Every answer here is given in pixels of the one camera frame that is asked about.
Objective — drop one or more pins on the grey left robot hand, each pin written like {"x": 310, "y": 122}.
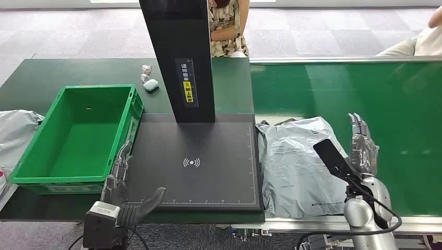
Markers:
{"x": 133, "y": 214}

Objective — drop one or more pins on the white earbud case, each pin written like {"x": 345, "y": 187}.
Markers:
{"x": 151, "y": 85}

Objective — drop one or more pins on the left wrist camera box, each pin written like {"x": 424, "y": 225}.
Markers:
{"x": 102, "y": 220}

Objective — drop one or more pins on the small crumpled white wrapper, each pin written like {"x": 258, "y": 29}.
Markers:
{"x": 146, "y": 69}
{"x": 144, "y": 78}

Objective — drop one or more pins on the green plastic crate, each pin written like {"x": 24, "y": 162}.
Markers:
{"x": 86, "y": 145}

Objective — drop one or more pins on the green conveyor belt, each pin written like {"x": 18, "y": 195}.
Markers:
{"x": 397, "y": 103}

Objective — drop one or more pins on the person in pale clothing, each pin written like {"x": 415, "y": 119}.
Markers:
{"x": 424, "y": 43}

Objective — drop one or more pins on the white pink plastic bag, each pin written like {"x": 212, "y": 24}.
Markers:
{"x": 5, "y": 193}

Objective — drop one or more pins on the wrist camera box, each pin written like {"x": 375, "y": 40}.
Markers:
{"x": 102, "y": 220}
{"x": 333, "y": 158}

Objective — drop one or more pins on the grey plastic bag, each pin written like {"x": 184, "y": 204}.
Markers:
{"x": 15, "y": 134}

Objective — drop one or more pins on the black inbound scanning machine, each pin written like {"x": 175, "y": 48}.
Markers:
{"x": 207, "y": 165}

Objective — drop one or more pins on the grey plastic mailer package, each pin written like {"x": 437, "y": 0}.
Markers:
{"x": 293, "y": 165}

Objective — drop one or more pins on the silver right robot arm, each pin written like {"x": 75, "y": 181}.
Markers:
{"x": 362, "y": 220}

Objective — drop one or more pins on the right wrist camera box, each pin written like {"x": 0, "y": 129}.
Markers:
{"x": 333, "y": 158}

